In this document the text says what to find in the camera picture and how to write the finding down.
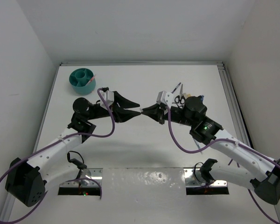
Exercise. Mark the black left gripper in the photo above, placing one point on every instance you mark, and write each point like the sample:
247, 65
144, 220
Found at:
118, 108

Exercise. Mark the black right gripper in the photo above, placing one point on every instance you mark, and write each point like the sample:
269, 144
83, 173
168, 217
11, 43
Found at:
152, 111

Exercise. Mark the blue and white pen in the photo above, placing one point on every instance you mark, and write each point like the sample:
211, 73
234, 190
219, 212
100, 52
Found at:
197, 144

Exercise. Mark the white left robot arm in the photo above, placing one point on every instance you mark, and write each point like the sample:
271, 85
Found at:
29, 179

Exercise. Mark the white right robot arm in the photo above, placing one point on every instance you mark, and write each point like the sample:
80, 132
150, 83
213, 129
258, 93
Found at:
257, 172

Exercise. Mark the purple pen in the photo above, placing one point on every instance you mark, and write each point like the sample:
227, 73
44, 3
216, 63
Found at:
176, 88

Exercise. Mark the teal round organizer container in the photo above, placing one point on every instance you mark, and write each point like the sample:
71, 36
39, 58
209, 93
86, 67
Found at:
79, 78

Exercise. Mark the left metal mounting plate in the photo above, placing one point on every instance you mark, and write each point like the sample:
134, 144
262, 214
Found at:
90, 178

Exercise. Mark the metal mounting plate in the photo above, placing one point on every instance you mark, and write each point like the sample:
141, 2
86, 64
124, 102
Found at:
90, 178
193, 179

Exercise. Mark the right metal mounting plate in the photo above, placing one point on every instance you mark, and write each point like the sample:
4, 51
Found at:
193, 179

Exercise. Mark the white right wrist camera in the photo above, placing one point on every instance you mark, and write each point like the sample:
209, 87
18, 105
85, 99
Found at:
165, 97

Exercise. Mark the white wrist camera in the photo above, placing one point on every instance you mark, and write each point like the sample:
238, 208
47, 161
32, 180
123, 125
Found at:
108, 97
165, 97

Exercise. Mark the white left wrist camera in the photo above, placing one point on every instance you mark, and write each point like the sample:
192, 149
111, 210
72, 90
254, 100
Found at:
108, 97

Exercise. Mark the aluminium frame rail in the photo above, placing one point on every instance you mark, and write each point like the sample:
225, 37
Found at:
234, 107

